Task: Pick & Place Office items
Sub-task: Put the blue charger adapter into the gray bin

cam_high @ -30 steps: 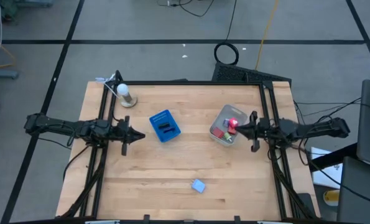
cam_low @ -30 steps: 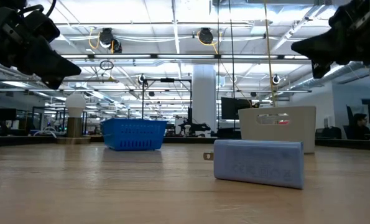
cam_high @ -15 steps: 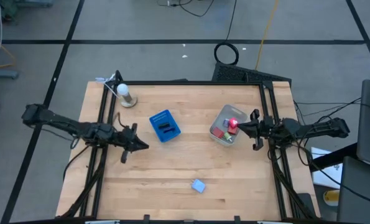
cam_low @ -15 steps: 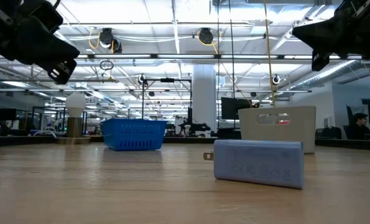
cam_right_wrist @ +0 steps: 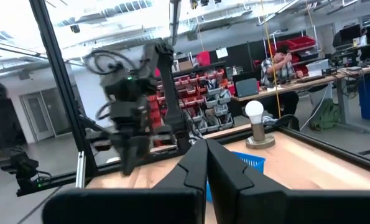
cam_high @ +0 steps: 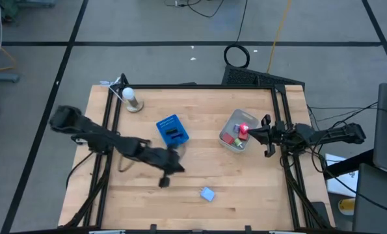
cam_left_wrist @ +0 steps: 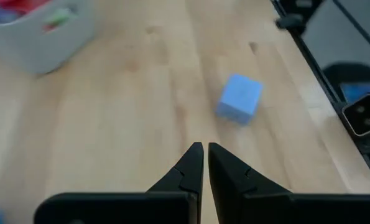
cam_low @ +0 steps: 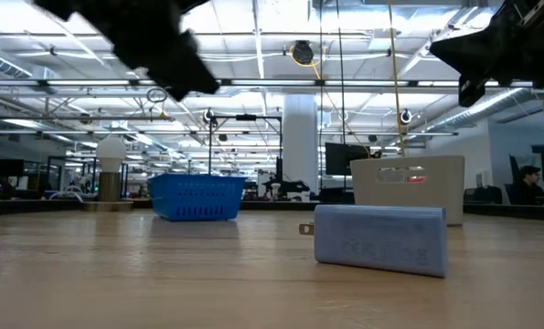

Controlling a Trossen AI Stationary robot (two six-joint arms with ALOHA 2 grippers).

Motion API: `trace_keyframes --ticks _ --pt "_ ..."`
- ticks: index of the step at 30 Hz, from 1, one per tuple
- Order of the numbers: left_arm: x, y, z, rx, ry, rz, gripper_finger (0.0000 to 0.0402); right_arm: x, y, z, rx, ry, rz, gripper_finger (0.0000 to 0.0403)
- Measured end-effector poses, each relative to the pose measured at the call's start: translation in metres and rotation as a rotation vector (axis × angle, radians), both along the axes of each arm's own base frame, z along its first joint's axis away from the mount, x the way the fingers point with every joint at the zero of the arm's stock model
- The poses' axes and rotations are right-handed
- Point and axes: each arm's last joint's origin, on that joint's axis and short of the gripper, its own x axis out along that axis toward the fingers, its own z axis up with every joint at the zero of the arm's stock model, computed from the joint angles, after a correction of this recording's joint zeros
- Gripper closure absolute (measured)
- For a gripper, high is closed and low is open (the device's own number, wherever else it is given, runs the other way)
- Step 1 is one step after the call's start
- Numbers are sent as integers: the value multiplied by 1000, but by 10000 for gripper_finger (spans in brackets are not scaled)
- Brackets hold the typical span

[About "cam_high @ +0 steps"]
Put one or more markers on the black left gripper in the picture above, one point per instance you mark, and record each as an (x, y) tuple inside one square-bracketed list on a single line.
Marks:
[(164, 159)]

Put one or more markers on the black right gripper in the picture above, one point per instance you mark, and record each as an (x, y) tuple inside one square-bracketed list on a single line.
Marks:
[(277, 135)]

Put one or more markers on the pink cube plug adapter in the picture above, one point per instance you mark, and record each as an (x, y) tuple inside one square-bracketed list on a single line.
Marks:
[(244, 127)]

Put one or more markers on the green plug adapter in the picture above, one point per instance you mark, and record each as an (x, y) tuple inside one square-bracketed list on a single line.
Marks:
[(238, 142)]

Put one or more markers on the purple cube plug adapter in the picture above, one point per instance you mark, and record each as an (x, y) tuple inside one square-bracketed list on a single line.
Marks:
[(236, 128)]

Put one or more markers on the navy framed mini display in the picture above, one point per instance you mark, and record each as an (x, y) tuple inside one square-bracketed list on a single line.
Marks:
[(177, 136)]

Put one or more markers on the black framed mini display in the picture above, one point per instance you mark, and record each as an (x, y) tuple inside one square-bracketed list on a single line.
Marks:
[(171, 131)]

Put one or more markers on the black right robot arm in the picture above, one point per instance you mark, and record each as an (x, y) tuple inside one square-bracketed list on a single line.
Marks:
[(336, 135)]

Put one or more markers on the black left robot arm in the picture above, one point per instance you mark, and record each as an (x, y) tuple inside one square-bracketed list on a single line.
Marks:
[(92, 133)]

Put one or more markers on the grey plastic bin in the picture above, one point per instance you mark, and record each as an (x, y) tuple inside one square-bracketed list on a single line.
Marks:
[(242, 116)]

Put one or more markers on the light blue plug adapter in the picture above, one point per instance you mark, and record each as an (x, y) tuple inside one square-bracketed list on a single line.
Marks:
[(207, 194)]

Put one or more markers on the blue slotted plastic basket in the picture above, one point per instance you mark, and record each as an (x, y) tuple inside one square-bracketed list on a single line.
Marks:
[(162, 125)]

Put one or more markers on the black perforated panel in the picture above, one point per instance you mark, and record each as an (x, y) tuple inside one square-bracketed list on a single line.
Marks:
[(245, 77)]

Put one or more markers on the white bulb on metal base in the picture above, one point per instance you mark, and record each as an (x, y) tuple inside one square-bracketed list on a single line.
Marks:
[(128, 93)]

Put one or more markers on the black diagonal strut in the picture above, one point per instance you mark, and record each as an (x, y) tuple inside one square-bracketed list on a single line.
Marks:
[(346, 164)]

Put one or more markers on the white paper sheet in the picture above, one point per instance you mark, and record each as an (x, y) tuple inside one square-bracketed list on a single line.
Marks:
[(339, 185)]

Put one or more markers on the clear plastic wrap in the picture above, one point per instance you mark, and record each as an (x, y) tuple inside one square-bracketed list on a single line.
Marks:
[(110, 83)]

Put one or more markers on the yellow container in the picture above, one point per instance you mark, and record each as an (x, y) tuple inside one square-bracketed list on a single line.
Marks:
[(346, 205)]

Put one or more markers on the grey cabinet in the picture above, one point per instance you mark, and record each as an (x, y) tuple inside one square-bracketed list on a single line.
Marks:
[(378, 201)]

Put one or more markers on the blue-grey stand foot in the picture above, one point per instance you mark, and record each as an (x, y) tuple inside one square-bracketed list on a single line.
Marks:
[(1, 77), (37, 3)]

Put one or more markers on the green bag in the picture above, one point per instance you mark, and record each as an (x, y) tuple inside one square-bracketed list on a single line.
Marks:
[(1, 9)]

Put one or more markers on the black frame bracket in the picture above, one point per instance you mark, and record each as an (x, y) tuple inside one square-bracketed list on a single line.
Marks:
[(248, 229), (153, 228)]

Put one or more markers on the black aluminium table frame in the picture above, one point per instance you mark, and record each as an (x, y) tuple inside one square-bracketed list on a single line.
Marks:
[(196, 86)]

